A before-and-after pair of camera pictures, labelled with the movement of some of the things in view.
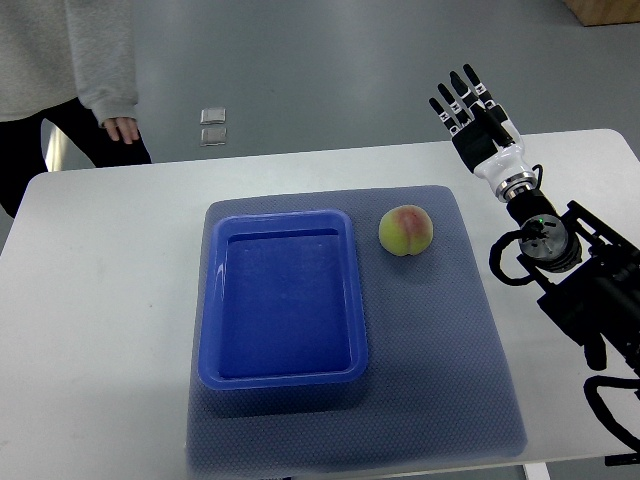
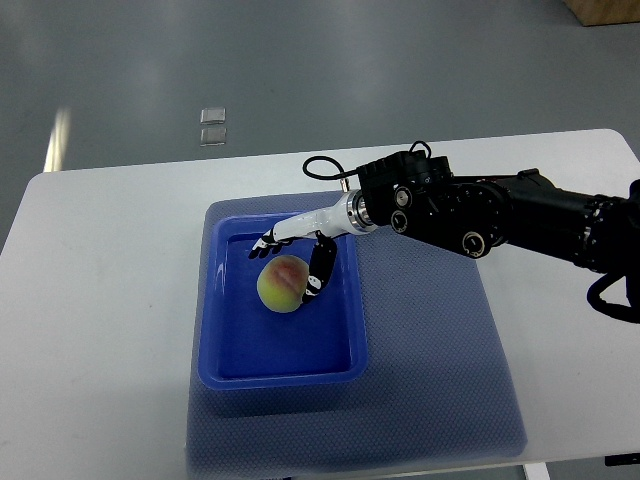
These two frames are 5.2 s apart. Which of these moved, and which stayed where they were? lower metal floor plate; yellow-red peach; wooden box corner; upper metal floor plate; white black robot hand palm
Moved: yellow-red peach; white black robot hand palm
Stayed: lower metal floor plate; wooden box corner; upper metal floor plate
